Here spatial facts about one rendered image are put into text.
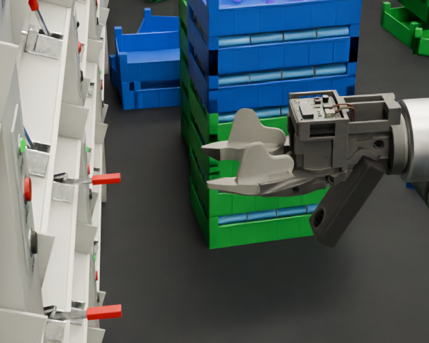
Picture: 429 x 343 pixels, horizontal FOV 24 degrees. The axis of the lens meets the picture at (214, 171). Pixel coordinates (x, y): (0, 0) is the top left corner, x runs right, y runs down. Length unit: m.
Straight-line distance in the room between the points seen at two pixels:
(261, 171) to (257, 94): 0.91
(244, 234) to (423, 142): 1.08
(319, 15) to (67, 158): 0.74
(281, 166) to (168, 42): 1.80
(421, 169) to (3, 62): 0.59
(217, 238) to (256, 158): 1.07
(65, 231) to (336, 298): 0.89
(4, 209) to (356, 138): 0.53
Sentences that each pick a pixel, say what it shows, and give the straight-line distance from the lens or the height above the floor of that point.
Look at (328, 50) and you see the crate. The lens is 1.95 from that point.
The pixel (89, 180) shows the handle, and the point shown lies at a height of 0.57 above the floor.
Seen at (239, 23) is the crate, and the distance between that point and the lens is 1.87.
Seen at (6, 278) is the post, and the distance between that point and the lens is 0.66.
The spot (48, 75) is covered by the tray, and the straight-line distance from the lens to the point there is 1.11.
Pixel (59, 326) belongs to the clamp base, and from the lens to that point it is 1.02.
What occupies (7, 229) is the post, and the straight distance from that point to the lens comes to 0.64.
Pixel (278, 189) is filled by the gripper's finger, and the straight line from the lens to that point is 1.03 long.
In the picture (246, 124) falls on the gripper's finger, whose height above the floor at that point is 0.69.
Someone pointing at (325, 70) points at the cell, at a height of 0.38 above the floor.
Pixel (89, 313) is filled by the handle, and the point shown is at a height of 0.57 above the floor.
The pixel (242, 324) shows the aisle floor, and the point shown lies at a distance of 1.90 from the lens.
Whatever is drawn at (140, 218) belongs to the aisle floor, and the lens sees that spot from 2.20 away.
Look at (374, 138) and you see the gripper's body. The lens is 1.07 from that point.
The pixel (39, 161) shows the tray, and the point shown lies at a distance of 0.91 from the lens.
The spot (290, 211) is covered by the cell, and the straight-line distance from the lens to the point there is 2.11.
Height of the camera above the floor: 1.19
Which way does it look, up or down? 30 degrees down
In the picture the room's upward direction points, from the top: straight up
